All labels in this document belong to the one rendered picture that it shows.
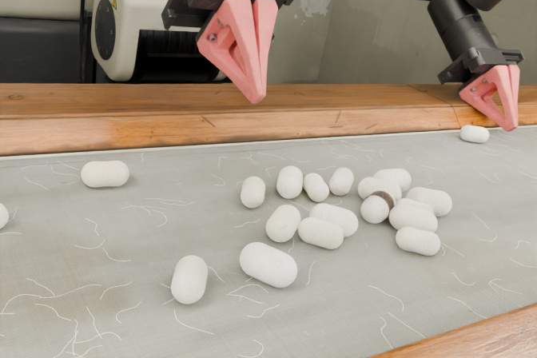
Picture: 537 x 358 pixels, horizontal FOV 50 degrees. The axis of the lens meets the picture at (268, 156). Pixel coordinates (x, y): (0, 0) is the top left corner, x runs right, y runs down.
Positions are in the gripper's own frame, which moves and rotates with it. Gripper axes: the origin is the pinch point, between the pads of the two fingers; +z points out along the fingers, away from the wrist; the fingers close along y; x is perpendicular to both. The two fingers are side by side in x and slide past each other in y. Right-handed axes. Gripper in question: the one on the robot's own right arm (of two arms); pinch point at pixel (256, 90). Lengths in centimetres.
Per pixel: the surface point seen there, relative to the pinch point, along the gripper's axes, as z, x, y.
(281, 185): 7.5, 2.0, 1.1
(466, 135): 1.5, 7.3, 32.0
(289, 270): 15.4, -5.1, -5.0
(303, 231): 12.4, -1.9, -1.0
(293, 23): -133, 155, 142
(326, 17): -136, 152, 161
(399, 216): 12.5, -2.6, 7.5
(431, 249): 15.8, -4.6, 7.2
